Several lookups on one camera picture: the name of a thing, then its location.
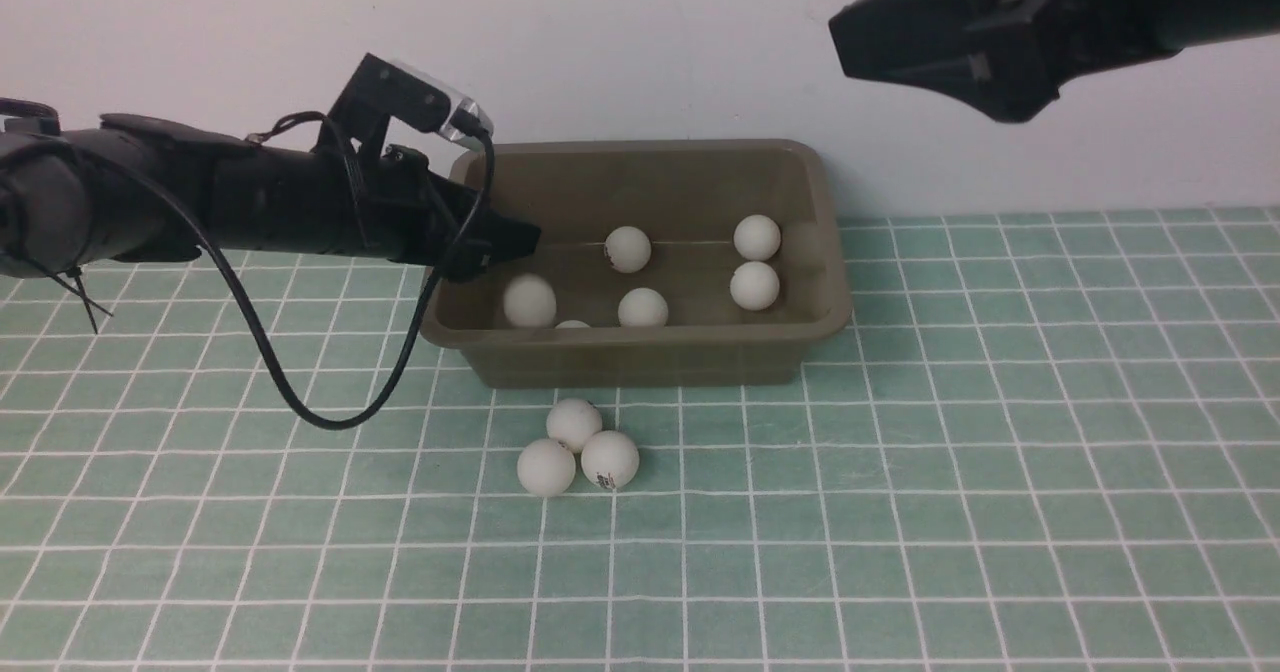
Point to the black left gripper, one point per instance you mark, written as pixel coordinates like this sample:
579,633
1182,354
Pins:
402,211

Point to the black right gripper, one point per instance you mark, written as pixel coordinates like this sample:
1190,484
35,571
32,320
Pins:
1008,58

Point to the white ball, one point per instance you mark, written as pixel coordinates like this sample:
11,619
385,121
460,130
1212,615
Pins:
643,307
546,468
628,249
529,302
757,238
573,422

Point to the white ball logo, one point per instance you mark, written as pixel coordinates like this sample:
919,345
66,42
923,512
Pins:
755,286
610,459

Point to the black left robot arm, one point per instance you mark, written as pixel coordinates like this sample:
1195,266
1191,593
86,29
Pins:
131,190

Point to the olive plastic bin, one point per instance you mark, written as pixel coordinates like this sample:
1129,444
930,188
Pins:
687,196

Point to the green checkered tablecloth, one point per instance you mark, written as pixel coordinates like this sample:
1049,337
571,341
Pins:
1044,443

